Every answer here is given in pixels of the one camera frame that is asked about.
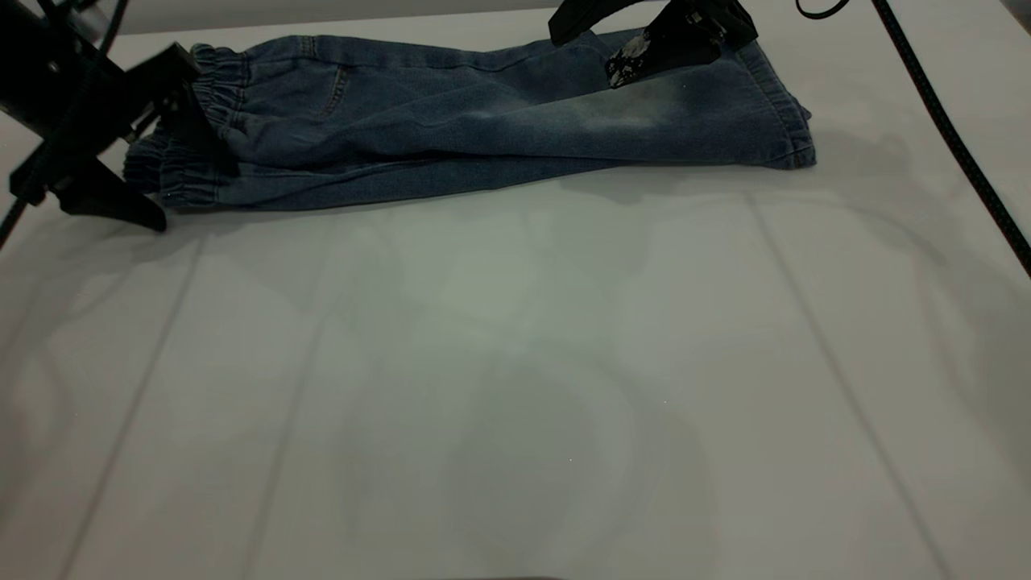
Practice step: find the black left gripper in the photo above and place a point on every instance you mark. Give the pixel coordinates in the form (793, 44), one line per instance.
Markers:
(48, 72)

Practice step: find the blue denim shorts with basketball print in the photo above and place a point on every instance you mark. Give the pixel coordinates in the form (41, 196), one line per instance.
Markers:
(483, 121)

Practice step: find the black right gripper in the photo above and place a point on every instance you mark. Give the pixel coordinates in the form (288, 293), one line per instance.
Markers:
(721, 24)

